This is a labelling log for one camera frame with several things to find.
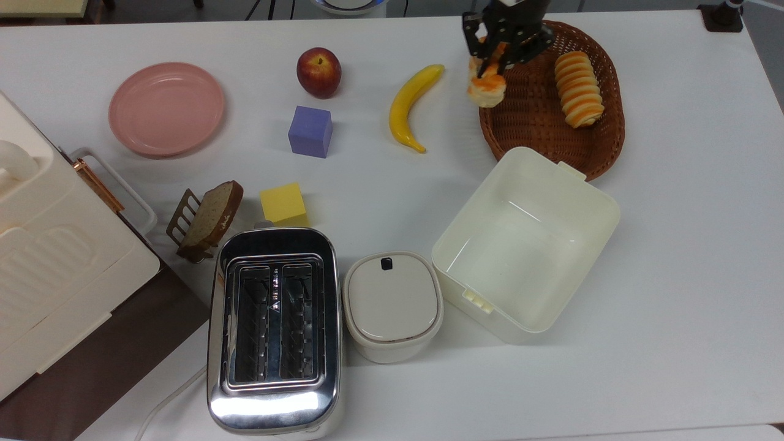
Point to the brown toast slice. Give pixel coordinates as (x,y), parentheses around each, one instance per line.
(212,214)

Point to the striped spiral bread roll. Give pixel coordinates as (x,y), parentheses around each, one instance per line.
(578,89)

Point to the brown wicker basket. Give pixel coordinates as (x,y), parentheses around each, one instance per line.
(533,122)

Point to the yellow banana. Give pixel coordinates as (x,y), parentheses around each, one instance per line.
(407,105)

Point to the chrome and cream toaster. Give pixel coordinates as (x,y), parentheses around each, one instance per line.
(275,410)

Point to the orange glazed bread roll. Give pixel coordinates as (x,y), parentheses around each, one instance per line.
(487,92)

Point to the red apple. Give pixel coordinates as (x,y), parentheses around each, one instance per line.
(318,72)

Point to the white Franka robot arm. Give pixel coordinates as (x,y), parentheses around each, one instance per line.
(348,5)

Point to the purple cube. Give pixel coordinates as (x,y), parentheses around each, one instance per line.
(310,131)

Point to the black table clamp post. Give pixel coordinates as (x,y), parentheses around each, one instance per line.
(723,17)

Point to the yellow cube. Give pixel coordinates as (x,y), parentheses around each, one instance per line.
(282,202)

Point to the large cream box appliance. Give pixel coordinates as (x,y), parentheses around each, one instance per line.
(55,257)

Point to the pink plate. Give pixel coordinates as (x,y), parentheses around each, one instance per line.
(165,110)

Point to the open cream plastic container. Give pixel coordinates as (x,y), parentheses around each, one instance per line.
(527,251)

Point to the brown toast rack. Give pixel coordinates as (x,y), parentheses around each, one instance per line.
(179,215)

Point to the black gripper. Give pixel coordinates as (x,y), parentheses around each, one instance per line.
(517,15)

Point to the small cream lidded bin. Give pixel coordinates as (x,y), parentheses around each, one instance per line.
(392,300)

